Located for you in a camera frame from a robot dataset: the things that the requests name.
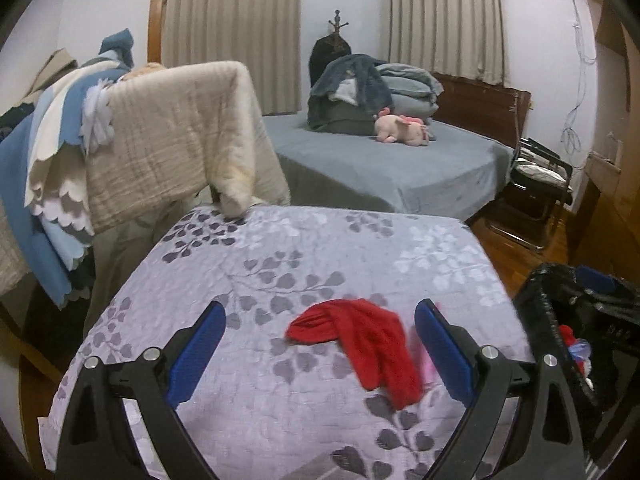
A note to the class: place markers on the black folding chair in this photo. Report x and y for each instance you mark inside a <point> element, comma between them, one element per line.
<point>535,195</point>

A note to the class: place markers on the wooden headboard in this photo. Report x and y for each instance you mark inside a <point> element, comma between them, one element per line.
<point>480,105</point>

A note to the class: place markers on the dark hanging jacket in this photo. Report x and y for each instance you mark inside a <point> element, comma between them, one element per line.
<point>325,55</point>

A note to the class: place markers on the pink plush toy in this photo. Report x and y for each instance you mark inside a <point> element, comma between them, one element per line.
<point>400,130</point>

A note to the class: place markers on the red plastic bag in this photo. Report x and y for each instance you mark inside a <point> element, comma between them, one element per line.
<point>567,335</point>

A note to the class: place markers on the wooden coat rack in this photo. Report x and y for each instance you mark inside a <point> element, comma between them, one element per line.
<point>337,22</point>

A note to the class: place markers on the pink cloth piece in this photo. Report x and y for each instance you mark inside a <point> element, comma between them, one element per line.
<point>426,367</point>

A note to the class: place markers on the curved wooden frame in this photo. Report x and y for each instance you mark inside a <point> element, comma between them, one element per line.
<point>156,15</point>

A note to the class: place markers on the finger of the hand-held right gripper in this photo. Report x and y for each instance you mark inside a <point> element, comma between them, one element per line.
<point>595,280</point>
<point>610,320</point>

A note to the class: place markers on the bed with grey-blue sheet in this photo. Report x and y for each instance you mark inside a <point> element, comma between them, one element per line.
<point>380,170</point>

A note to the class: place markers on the folded grey quilts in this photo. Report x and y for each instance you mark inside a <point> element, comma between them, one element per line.
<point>410,90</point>

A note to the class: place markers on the beige quilt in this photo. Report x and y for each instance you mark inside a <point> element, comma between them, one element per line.
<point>170,145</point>

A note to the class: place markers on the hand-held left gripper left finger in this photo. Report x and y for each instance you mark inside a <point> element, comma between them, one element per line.
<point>197,355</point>

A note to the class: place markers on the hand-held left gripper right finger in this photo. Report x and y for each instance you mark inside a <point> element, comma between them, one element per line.
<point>445,350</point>

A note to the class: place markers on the black-lined trash bin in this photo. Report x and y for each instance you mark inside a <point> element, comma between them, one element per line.
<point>537,310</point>

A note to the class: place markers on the beige curtain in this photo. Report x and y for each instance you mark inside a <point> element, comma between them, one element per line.
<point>445,25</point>
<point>235,35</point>

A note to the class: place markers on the red sock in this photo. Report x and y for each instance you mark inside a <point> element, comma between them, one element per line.
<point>370,345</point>

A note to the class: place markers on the pile of folded bedding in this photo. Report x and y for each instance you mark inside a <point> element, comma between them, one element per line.
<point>370,85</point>

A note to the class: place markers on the blue scalloped blanket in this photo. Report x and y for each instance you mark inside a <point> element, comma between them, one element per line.
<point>25,185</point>

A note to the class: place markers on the grey floral tablecloth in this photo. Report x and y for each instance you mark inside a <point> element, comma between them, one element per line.
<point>300,240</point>

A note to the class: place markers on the wooden cabinet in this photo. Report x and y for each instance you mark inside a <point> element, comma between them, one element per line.
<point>615,200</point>

